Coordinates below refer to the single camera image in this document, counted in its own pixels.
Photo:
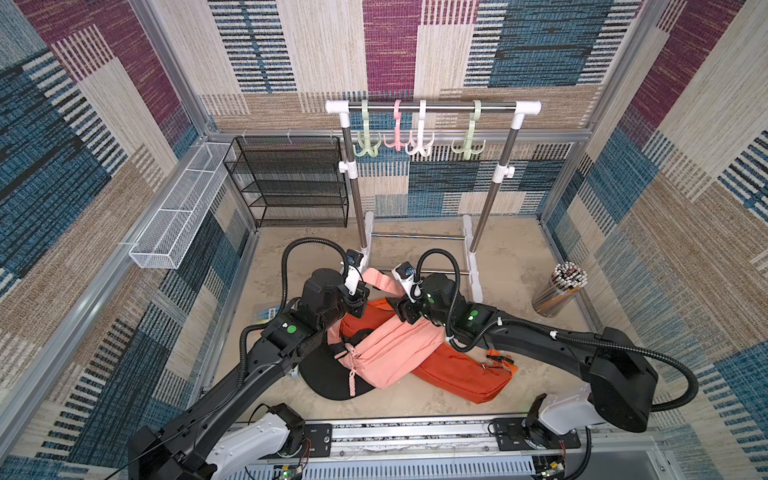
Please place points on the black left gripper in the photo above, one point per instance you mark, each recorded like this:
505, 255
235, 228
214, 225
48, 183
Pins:
360, 298

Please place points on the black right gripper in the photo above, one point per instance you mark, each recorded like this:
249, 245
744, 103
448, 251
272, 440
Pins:
411, 309

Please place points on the orange waist bag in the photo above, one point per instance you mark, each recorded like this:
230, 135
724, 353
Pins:
463, 376
378, 320

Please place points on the pink waist bag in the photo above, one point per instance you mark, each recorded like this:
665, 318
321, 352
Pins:
386, 361

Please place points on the black waist bag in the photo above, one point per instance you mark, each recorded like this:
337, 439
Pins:
327, 377

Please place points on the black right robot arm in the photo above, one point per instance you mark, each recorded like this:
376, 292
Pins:
623, 383

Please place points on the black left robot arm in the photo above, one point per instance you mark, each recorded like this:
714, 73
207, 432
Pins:
240, 372

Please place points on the left green hook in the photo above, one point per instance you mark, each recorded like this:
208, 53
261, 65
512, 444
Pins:
365, 146

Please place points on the green hook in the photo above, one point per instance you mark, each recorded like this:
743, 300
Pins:
467, 149
365, 146

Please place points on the white hook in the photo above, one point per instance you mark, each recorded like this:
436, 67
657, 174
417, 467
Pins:
417, 145

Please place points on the pink hook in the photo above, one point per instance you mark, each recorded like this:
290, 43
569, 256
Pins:
396, 141

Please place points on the right green hook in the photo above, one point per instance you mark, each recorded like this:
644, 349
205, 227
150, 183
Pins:
467, 149

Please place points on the pack of highlighter markers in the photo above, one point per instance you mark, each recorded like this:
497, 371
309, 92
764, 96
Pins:
262, 314

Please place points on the white and steel clothes rack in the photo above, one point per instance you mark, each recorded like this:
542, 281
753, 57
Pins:
454, 186

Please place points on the black mesh shelf rack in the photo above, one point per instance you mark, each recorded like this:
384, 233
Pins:
290, 181

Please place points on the cup of coloured pencils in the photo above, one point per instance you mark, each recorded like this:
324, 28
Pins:
564, 282

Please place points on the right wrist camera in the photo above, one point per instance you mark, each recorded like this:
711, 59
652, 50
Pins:
407, 276

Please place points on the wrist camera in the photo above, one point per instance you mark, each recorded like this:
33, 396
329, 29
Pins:
407, 276
353, 262

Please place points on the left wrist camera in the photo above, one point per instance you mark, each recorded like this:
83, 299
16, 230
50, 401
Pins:
353, 262

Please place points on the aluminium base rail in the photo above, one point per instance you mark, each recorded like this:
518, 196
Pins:
458, 447

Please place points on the white wire wall basket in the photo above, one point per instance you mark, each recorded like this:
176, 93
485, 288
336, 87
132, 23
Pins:
166, 239

